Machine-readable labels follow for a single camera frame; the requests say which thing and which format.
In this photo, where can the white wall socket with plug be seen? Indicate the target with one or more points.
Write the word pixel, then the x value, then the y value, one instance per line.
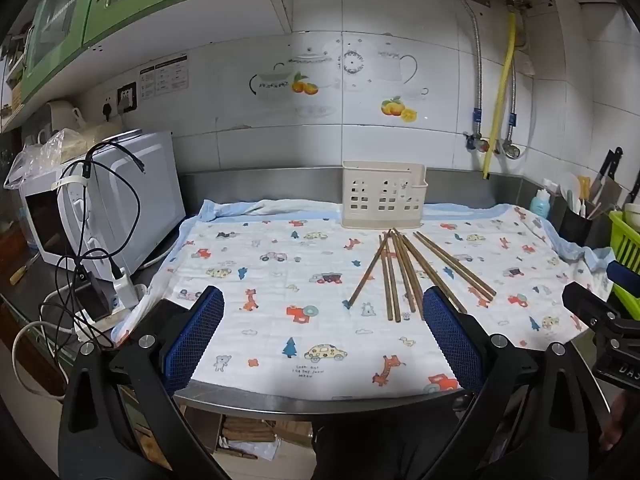
pixel 107 109

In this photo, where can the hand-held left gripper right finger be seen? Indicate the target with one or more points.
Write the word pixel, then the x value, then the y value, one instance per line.
pixel 452 345

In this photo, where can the green plastic basket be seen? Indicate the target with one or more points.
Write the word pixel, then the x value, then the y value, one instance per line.
pixel 627 245

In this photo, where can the cardboard boxes under counter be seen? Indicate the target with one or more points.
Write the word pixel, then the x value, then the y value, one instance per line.
pixel 250 430

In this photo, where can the black utensil cup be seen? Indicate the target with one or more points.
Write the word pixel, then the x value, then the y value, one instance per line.
pixel 576 226

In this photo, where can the black wall socket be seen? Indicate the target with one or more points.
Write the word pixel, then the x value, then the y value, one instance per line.
pixel 127 96

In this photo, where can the yellow utensil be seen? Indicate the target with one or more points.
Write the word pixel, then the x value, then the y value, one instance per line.
pixel 584 185

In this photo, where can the metal water valve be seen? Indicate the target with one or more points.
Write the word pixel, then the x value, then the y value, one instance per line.
pixel 476 143
pixel 512 150

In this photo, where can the beige kettle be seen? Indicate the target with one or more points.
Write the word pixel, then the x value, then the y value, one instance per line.
pixel 62 115

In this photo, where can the white bowl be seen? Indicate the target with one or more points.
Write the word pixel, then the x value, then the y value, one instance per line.
pixel 633 215

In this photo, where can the group of wooden chopsticks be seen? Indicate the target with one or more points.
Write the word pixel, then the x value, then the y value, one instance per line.
pixel 395 280

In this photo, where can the green wall cabinet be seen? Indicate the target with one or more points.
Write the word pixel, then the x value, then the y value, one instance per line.
pixel 150 5

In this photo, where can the clear plastic bag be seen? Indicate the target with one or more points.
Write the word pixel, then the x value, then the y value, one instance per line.
pixel 45 147

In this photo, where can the person's right hand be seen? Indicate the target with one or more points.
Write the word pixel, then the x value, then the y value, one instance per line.
pixel 620 420

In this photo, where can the white power strip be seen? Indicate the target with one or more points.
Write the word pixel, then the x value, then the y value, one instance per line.
pixel 120 300

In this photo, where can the blue pump bottle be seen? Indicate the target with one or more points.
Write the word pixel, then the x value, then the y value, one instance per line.
pixel 541 203

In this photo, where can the instruction wall sticker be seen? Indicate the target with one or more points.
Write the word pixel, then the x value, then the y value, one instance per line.
pixel 164 76

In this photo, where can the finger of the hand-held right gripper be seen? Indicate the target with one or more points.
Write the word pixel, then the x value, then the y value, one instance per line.
pixel 585 301
pixel 624 275

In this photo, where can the cream plastic utensil holder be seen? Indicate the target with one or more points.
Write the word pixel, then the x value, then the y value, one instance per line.
pixel 385 177

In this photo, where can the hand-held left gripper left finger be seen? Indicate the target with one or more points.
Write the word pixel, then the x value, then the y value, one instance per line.
pixel 195 340

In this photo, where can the steel cleaver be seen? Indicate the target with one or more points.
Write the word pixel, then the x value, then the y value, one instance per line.
pixel 611 192

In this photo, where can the white microwave oven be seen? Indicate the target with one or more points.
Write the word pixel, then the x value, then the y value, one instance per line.
pixel 140 185

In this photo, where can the cartoon printed blanket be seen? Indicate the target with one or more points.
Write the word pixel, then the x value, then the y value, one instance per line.
pixel 300 260

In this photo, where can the teaware fruit wall decal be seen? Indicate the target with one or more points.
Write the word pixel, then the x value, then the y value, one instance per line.
pixel 350 65

